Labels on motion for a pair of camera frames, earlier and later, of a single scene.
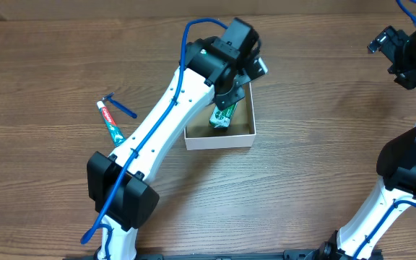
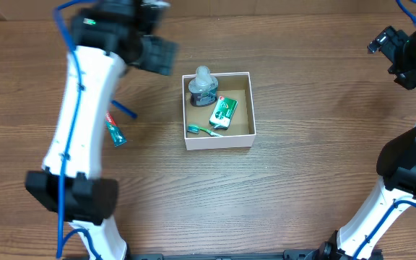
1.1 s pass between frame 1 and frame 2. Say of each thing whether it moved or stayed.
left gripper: moved
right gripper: stayed
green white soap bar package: stayed
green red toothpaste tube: stayed
